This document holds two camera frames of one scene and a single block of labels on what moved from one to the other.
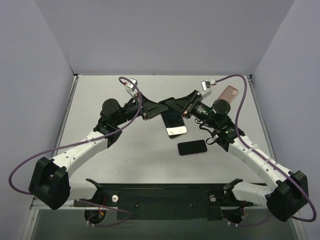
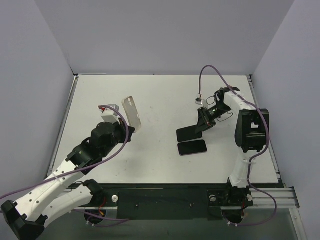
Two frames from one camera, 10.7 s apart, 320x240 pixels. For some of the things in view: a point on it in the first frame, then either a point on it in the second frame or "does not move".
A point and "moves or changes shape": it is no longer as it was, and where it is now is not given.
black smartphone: (173, 120) moves or changes shape
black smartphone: (174, 120) → (188, 133)
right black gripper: (190, 105) → (204, 120)
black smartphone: (192, 147) does not move
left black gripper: (145, 109) → (126, 130)
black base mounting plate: (165, 201) does not move
